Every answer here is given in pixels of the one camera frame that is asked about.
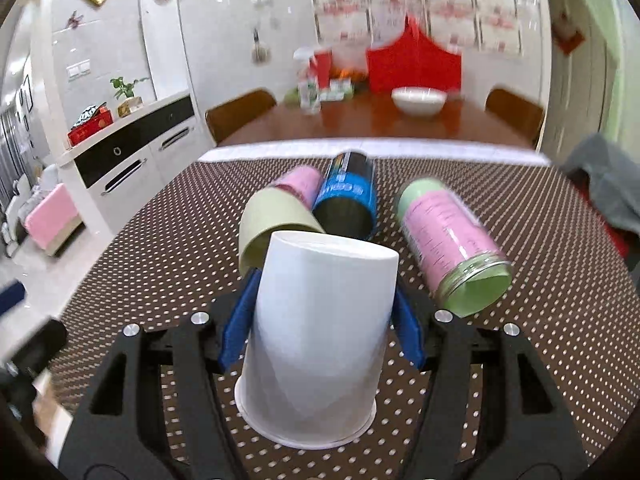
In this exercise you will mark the wall calendar sheets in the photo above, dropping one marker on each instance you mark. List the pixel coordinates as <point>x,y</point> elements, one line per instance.
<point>415,0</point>

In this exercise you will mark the red carton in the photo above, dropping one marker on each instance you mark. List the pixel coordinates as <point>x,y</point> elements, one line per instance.
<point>322,67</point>

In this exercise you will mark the brown polka dot tablecloth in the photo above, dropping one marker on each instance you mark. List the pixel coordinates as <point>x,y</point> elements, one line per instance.
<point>165,260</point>

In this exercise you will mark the blue and black can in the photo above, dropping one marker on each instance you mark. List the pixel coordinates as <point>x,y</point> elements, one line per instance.
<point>347,195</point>

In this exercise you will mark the red paper bag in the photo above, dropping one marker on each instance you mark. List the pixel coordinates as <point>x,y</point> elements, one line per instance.
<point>413,65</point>

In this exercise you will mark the white paper cup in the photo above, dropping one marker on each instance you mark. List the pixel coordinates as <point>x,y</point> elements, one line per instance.
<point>320,330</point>

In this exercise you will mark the spray bottle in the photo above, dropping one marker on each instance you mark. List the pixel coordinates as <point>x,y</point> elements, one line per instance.
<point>306,85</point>

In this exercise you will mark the olive green cup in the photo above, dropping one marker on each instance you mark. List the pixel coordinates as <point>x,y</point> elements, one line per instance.
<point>272,222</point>

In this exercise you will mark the brown wooden chair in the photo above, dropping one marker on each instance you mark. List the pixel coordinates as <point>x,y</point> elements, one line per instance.
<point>515,114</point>
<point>239,112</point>

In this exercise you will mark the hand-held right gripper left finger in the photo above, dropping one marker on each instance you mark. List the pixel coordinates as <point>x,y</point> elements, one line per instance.
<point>239,316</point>

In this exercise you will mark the white and black sideboard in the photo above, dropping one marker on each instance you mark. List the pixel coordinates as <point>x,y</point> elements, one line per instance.
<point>132,150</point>

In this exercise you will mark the white bowl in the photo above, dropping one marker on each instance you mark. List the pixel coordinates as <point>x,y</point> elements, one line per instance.
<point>419,100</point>

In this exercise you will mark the wooden dining table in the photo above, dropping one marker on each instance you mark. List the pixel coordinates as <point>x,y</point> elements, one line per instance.
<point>380,120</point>

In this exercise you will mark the pink stool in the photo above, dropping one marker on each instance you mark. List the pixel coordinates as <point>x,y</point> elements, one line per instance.
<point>50,220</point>

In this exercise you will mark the pink cup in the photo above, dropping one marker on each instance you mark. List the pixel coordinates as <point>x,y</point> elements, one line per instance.
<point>301,184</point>

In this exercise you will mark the pink and green can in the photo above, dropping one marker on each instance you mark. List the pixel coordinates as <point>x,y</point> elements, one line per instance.
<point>447,240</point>

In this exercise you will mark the red gift box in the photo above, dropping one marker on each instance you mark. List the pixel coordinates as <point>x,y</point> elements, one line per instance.
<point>90,126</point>

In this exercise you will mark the red door hanging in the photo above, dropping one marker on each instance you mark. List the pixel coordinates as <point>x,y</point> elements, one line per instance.
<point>569,34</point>

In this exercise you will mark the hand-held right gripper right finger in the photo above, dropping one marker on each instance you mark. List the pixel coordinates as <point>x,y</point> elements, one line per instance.
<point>407,331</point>

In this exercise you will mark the grey cloth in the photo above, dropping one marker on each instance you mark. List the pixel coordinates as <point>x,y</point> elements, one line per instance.
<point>607,187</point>

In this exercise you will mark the potted green plant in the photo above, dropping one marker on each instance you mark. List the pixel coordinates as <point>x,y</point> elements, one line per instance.
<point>126,91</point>

